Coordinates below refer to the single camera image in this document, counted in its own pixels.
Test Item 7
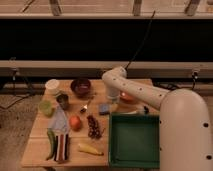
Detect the small spoon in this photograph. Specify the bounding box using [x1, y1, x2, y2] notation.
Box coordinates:
[80, 98, 93, 113]

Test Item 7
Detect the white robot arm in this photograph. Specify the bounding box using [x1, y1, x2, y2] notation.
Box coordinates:
[102, 67, 213, 171]

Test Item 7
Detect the yellow corn cob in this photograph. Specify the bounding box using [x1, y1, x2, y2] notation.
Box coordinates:
[78, 143, 103, 156]

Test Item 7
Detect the light blue cloth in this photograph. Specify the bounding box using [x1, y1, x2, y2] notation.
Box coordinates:
[48, 106, 70, 134]

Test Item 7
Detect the red apple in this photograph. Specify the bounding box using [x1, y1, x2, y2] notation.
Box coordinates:
[69, 115, 82, 131]

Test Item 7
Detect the wooden table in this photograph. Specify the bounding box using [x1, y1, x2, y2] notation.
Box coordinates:
[20, 78, 162, 168]

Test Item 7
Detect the dark grape bunch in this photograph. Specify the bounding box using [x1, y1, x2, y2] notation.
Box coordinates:
[87, 115, 101, 139]

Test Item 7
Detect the orange bowl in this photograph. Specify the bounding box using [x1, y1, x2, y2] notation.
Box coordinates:
[120, 92, 136, 102]

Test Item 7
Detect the purple bowl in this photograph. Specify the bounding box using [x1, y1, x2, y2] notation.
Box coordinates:
[70, 78, 91, 97]

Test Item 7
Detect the blue sponge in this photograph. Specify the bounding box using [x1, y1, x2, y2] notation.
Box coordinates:
[99, 103, 110, 115]

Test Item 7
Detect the black cable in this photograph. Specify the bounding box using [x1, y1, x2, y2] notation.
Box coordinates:
[123, 9, 157, 71]

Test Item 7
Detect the dark metal cup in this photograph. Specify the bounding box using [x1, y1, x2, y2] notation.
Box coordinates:
[56, 94, 69, 110]

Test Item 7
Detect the green pepper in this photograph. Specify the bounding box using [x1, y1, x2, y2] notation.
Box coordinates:
[46, 129, 56, 160]

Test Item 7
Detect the white cup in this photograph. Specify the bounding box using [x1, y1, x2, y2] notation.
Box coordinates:
[45, 79, 60, 95]

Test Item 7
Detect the green plastic tray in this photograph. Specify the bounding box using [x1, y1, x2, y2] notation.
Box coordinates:
[108, 114, 160, 169]

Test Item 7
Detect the green cup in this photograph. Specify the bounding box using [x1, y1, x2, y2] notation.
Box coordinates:
[38, 100, 53, 117]

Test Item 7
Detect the white dish brush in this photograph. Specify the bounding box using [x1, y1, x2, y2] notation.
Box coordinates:
[124, 106, 149, 115]

